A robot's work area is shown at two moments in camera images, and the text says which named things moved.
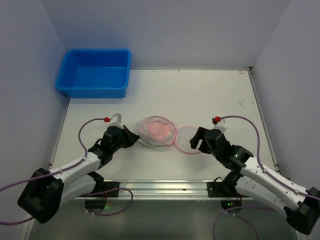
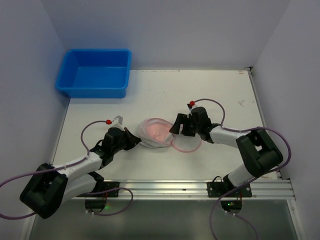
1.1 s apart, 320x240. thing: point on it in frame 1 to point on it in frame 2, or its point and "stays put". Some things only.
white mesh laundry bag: x=158 y=131 stays put
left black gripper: x=125 y=136 stays put
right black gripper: x=201 y=139 to x=185 y=125
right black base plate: x=222 y=189 stays put
